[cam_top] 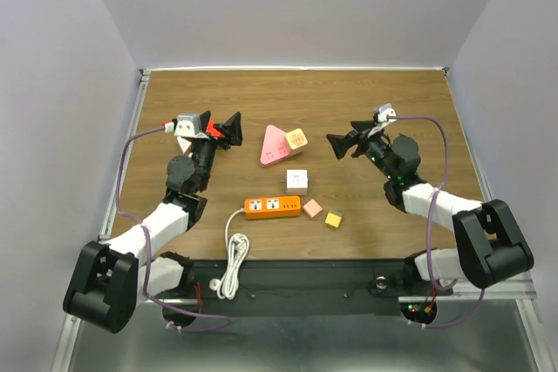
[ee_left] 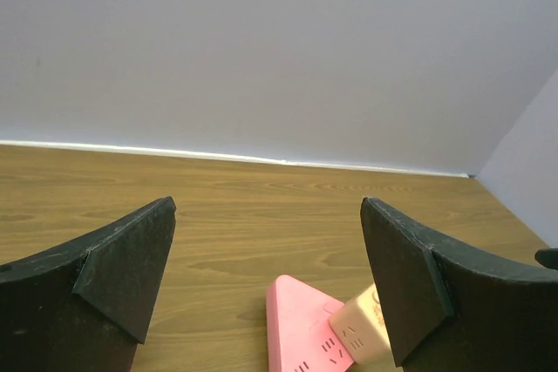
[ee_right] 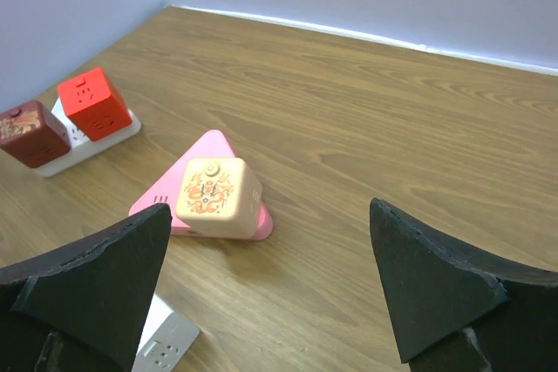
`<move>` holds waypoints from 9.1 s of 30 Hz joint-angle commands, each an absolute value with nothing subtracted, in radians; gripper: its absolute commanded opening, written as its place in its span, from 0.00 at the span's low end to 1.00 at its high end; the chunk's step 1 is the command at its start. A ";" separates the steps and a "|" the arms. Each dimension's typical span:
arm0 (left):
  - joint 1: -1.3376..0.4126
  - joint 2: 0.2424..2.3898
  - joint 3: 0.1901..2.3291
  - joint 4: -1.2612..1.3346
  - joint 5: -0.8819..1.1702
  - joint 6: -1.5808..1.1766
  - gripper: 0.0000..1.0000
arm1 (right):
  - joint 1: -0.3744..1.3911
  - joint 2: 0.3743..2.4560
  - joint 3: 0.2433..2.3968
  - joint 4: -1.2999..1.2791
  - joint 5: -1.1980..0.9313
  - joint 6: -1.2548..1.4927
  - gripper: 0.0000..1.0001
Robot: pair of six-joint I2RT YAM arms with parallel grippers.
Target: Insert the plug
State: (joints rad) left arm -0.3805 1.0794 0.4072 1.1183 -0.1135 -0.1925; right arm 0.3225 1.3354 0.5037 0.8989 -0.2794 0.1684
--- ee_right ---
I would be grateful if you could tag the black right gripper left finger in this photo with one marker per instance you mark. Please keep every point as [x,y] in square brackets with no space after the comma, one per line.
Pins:
[83,306]

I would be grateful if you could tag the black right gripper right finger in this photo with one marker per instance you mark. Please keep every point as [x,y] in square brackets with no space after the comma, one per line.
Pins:
[456,307]

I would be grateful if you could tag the white cube socket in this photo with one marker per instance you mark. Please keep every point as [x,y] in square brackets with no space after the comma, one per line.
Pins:
[166,337]

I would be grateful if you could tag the pink triangular socket adapter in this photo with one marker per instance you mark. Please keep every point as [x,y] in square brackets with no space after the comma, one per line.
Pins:
[212,144]

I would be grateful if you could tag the white power strip base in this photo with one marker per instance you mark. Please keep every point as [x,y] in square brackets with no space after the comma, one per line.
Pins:
[82,148]

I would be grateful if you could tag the beige dragon cube socket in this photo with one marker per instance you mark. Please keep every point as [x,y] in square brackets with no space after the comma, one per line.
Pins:
[220,197]

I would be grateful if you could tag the dark red cube socket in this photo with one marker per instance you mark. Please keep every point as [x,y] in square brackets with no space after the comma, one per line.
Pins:
[33,135]

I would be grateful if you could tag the bright red cube socket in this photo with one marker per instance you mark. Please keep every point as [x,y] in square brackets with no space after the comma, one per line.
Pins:
[93,104]

